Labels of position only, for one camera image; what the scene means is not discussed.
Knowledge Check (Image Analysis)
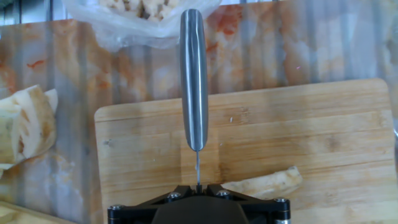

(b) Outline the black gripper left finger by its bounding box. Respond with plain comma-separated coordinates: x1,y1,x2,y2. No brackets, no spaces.
107,185,198,224

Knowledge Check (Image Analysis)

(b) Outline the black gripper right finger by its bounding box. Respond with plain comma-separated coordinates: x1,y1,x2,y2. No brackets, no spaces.
200,184,292,224

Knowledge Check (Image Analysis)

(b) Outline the steel cleaver knife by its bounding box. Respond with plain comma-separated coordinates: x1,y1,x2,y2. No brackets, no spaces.
179,8,210,187

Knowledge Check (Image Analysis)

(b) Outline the long lotus root strip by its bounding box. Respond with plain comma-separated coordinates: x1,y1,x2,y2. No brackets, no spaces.
221,166,303,200

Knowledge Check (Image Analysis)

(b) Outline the small pale lotus root piece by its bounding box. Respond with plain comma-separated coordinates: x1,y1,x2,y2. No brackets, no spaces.
44,88,59,113

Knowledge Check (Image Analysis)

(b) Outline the diced lotus root heap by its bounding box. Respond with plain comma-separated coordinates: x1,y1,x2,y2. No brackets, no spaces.
98,0,183,22

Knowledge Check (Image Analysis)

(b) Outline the bamboo cutting board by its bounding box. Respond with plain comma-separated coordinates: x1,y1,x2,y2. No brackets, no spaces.
93,77,397,224

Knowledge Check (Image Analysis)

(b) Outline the wooden peg dish rack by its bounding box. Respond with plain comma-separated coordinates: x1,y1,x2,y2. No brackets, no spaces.
0,200,75,224

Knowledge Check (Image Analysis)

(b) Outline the marble pattern plastic mat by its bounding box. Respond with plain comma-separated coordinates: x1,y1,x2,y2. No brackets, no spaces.
0,0,398,224

